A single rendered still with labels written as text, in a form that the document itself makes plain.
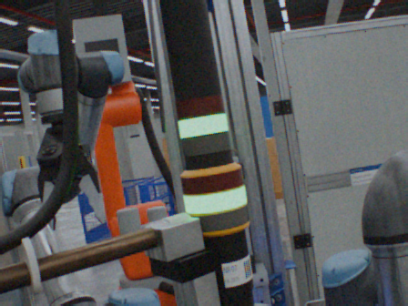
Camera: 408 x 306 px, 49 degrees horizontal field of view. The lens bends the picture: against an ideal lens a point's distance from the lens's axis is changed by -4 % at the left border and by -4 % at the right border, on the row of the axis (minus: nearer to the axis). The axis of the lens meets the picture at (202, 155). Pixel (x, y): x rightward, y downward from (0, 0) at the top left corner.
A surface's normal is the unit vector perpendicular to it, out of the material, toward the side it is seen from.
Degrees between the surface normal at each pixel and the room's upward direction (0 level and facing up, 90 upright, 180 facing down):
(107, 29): 90
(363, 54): 91
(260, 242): 90
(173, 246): 90
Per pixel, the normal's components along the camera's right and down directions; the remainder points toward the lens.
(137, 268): 0.26, 0.01
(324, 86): 0.02, 0.05
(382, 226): -0.67, 0.02
